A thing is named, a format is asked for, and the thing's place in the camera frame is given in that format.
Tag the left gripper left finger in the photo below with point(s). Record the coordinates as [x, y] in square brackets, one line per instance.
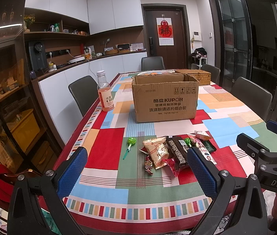
[25, 215]

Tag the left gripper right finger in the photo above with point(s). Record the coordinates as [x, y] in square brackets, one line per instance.
[249, 214]

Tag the dark green snack packet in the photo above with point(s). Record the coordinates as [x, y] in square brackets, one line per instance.
[209, 146]

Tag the green lollipop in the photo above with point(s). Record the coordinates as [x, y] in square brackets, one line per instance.
[131, 141]
[188, 142]

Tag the black cookie packet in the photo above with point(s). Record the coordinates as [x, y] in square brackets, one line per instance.
[179, 150]

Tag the beige snack packet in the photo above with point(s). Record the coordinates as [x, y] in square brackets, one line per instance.
[156, 147]

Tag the red foil candy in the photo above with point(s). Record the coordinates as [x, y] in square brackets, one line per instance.
[148, 165]

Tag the red white candy packet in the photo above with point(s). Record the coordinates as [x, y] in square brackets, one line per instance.
[202, 135]

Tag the grey chair right near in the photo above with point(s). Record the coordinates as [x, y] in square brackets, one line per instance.
[255, 97]

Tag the grey chair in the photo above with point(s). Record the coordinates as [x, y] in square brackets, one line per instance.
[214, 71]
[255, 97]
[84, 92]

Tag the grey chair right far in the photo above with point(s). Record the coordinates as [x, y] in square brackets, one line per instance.
[214, 71]

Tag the woven wicker basket box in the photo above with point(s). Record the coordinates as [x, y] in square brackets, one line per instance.
[202, 76]

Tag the white shoe rack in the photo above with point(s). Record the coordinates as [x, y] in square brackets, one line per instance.
[197, 62]

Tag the brown cardboard box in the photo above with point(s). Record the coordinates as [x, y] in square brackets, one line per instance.
[164, 97]

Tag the glass door cabinet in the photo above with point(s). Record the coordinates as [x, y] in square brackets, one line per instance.
[236, 41]

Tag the white intercom panel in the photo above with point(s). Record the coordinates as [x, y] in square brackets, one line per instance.
[197, 36]

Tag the grey chair far end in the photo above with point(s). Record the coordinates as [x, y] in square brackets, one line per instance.
[152, 63]

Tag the grey chair left side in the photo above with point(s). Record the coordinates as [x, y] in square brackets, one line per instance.
[84, 92]

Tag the dark brown door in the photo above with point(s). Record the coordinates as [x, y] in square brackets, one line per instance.
[176, 56]

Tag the red fu poster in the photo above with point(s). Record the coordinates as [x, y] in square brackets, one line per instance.
[165, 31]

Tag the pink drink bottle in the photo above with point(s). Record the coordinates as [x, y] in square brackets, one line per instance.
[104, 91]

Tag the black water dispenser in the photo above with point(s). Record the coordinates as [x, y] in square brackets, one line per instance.
[37, 55]

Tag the white upper cabinets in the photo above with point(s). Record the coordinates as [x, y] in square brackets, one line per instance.
[101, 15]

